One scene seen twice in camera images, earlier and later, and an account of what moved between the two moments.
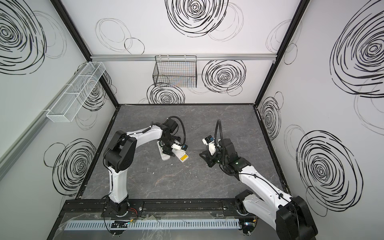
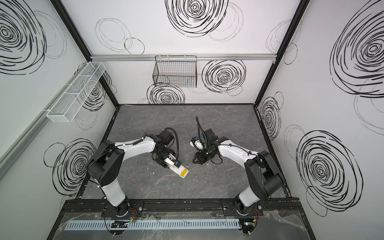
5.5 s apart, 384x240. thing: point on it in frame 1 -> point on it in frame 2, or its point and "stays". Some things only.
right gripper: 208,156 -> 202,157
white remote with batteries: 181,155 -> 181,171
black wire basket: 175,71 stays
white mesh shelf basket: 65,109 stays
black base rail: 156,207 stays
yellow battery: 184,157 -> 184,172
